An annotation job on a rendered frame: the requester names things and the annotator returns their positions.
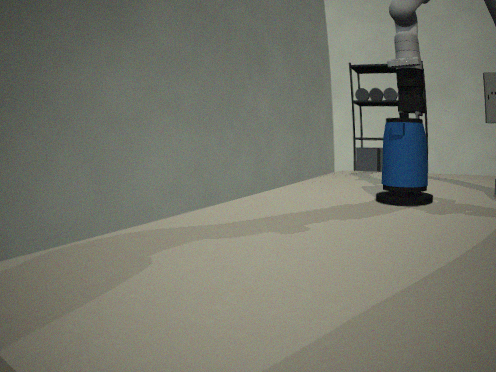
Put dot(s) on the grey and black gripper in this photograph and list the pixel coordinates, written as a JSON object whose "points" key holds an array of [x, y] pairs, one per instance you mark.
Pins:
{"points": [[409, 81]]}

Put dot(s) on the black round disc with centre stud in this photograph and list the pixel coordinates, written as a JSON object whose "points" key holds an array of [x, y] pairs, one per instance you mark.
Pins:
{"points": [[404, 199]]}

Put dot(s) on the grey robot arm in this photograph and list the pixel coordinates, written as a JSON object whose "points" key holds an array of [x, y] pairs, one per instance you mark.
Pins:
{"points": [[402, 12]]}

